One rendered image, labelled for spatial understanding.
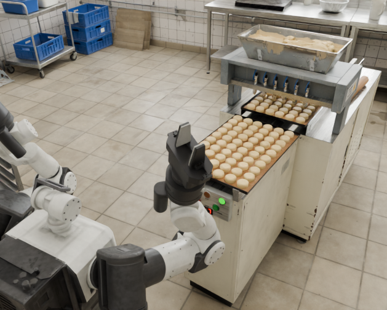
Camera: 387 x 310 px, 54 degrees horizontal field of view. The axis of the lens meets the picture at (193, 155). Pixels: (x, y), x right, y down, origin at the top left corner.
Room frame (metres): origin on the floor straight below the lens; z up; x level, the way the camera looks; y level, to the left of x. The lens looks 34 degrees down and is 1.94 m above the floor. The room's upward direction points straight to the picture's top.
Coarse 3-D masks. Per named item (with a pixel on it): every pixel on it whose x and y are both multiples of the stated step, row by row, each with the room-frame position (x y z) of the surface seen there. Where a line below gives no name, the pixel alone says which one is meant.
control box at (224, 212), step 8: (208, 192) 1.36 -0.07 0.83; (216, 192) 1.35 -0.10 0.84; (224, 192) 1.35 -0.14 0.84; (208, 200) 1.36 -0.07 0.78; (216, 200) 1.34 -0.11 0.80; (224, 200) 1.32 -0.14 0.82; (232, 200) 1.32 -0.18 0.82; (208, 208) 1.36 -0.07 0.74; (224, 208) 1.32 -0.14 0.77; (232, 208) 1.32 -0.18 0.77; (216, 216) 1.34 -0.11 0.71; (224, 216) 1.31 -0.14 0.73
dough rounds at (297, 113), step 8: (280, 96) 2.24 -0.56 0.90; (248, 104) 2.09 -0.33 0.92; (256, 104) 2.10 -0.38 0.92; (264, 104) 2.09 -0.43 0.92; (272, 104) 2.13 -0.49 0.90; (280, 104) 2.09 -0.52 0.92; (288, 104) 2.10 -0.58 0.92; (296, 104) 2.13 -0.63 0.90; (312, 104) 2.09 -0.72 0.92; (264, 112) 2.02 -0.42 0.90; (272, 112) 1.98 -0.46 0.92; (280, 112) 1.98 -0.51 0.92; (288, 112) 2.02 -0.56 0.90; (296, 112) 1.98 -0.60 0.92; (304, 112) 1.99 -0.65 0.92; (312, 112) 2.02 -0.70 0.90; (296, 120) 1.90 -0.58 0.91; (304, 120) 1.88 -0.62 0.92
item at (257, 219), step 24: (288, 168) 1.79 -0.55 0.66; (264, 192) 1.51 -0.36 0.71; (288, 192) 1.87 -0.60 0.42; (240, 216) 1.31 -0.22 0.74; (264, 216) 1.55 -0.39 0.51; (240, 240) 1.31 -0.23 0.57; (264, 240) 1.59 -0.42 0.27; (216, 264) 1.36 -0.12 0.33; (240, 264) 1.33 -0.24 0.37; (216, 288) 1.36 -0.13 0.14; (240, 288) 1.36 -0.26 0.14
